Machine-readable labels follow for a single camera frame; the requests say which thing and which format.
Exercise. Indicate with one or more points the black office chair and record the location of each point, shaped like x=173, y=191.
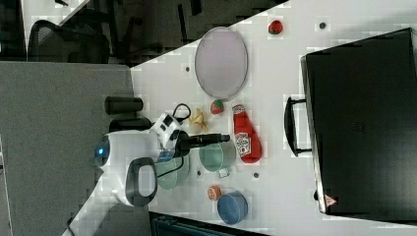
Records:
x=71, y=43

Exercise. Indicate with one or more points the green metal pot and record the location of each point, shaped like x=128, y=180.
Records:
x=218, y=158

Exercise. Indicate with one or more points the green oval strainer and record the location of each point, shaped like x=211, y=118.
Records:
x=171, y=173

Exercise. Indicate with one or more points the blue bowl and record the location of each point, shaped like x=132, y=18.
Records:
x=232, y=208

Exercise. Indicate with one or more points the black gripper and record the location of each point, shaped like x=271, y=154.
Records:
x=185, y=143

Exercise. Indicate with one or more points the grey round plate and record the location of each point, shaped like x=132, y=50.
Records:
x=221, y=63

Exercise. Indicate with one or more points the orange slice toy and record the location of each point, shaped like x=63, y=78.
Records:
x=214, y=192

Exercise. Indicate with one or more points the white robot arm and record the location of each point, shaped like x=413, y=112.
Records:
x=128, y=172

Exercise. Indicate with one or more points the upper black cylinder post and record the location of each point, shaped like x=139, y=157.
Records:
x=119, y=104

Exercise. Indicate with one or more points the strawberry toy far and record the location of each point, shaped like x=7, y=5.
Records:
x=275, y=27

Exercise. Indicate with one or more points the black toaster oven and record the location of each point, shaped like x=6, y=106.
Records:
x=361, y=107

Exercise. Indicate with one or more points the red ketchup bottle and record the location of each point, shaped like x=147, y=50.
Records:
x=247, y=140

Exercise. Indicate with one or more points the peeled banana toy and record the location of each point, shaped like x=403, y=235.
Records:
x=197, y=121

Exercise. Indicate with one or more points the strawberry toy near plate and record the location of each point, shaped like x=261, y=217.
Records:
x=216, y=107

